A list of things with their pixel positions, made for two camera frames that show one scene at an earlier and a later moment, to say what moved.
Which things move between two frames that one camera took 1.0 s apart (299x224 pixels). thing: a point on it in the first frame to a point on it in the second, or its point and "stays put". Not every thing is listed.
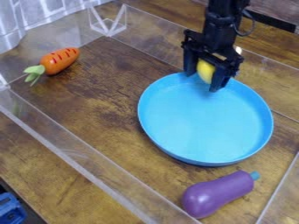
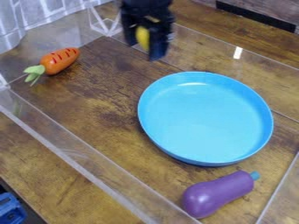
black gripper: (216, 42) to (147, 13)
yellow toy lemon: (206, 70) to (143, 38)
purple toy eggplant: (204, 197) stays put
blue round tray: (208, 129) stays put
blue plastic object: (12, 212) stays put
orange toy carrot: (52, 63) stays put
